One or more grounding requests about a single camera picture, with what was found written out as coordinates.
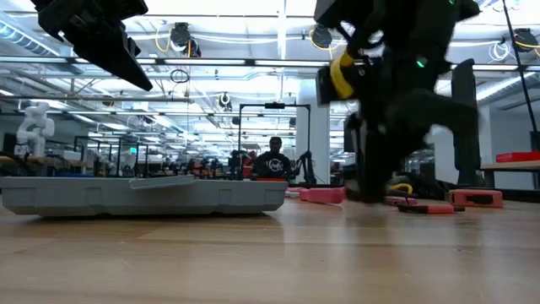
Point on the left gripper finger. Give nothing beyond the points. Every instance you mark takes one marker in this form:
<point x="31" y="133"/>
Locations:
<point x="109" y="55"/>

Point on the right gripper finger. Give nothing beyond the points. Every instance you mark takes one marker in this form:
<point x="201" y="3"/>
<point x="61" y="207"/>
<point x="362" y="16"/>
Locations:
<point x="392" y="169"/>
<point x="363" y="160"/>

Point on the red bit holder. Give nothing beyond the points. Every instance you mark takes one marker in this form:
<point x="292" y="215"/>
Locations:
<point x="322" y="195"/>
<point x="398" y="201"/>

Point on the small red black tool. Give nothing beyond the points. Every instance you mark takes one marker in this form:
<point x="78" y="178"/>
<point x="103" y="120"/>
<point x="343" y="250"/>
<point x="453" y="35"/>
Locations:
<point x="439" y="209"/>

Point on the red tape measure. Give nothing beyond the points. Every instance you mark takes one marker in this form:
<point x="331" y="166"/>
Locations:
<point x="460" y="198"/>

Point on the grey plastic tool case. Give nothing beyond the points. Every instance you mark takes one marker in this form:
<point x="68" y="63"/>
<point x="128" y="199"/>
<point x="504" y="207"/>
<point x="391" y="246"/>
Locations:
<point x="169" y="198"/>

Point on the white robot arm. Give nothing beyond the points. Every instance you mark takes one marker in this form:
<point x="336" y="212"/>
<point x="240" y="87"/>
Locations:
<point x="36" y="126"/>

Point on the black background robot arm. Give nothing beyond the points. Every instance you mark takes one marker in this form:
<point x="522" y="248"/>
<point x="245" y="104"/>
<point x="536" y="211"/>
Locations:
<point x="306" y="166"/>

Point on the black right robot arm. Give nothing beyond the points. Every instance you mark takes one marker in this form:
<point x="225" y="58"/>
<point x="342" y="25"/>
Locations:
<point x="422" y="25"/>

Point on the black glove yellow cuff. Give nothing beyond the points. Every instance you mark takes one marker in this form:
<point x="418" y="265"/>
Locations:
<point x="430" y="186"/>

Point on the person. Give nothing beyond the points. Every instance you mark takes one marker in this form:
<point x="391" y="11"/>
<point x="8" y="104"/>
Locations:
<point x="272" y="164"/>

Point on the wooden background table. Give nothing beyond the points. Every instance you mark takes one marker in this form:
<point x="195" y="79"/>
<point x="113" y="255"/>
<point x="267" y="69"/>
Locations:
<point x="510" y="165"/>

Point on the wooden background bench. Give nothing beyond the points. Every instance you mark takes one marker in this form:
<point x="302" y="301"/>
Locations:
<point x="50" y="161"/>

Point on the red tray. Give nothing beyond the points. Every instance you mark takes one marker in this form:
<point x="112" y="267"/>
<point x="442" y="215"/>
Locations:
<point x="519" y="157"/>

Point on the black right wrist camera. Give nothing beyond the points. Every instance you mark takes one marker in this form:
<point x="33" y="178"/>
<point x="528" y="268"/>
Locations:
<point x="325" y="86"/>

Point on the black frame-mounted camera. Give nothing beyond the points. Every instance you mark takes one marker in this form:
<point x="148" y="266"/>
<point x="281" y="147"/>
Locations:
<point x="274" y="105"/>

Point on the black background frame station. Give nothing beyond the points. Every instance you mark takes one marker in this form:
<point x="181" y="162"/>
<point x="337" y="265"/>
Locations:
<point x="253" y="105"/>

